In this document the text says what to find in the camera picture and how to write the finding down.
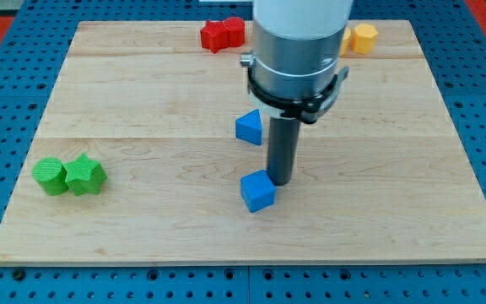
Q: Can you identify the green cylinder block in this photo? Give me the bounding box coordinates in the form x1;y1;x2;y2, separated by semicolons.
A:
32;157;68;196

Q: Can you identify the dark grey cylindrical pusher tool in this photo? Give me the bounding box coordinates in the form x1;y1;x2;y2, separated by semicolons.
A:
267;117;300;186

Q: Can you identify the blue triangle block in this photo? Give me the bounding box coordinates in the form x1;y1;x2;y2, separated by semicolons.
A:
235;109;262;145

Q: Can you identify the yellow block behind arm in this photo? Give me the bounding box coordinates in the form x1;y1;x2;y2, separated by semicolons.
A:
339;27;352;57

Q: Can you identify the green star block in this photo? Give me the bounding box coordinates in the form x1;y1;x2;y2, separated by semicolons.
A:
63;153;107;196

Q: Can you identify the light wooden board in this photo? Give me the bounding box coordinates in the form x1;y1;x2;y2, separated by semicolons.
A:
0;20;486;267

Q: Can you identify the red star block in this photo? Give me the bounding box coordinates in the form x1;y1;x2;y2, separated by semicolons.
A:
200;20;229;53

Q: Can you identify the blue cube block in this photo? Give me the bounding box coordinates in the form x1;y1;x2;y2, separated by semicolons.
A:
240;170;276;213

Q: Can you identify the yellow hexagon block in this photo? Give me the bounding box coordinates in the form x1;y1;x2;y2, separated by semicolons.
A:
351;23;378;54

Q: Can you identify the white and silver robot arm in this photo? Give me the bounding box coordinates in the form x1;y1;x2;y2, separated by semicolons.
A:
240;0;353;124

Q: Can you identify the red cylinder block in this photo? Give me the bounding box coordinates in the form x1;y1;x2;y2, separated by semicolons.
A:
222;17;246;47

